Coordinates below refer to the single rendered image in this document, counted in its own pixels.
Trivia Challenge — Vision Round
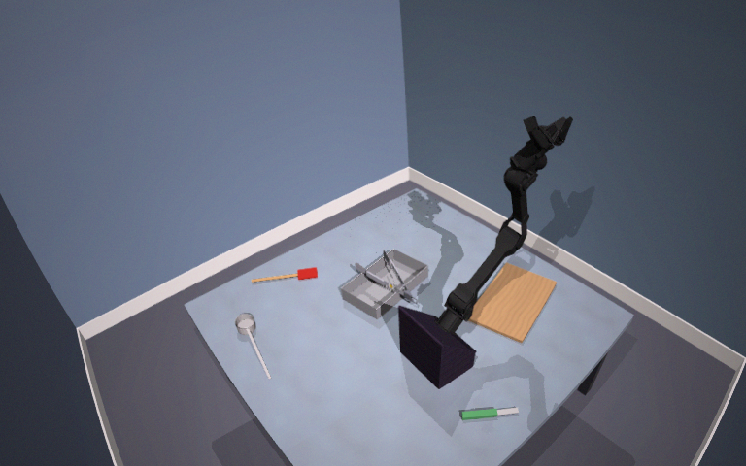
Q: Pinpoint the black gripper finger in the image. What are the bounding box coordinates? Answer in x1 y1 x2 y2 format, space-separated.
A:
559 117 573 141
538 117 566 143

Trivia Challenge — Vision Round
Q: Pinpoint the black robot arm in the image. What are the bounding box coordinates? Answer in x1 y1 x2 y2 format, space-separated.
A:
434 146 547 335

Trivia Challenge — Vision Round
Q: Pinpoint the red spatula with wooden handle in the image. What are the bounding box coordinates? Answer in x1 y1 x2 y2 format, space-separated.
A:
252 268 318 283

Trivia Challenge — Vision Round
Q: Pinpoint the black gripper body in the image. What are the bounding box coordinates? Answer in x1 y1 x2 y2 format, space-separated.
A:
526 126 564 160

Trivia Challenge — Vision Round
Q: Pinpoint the grey measuring scoop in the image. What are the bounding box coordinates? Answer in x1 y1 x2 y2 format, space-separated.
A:
235 314 271 380

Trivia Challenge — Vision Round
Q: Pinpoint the light brown wooden board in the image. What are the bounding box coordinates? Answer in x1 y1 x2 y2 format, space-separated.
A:
468 262 557 342

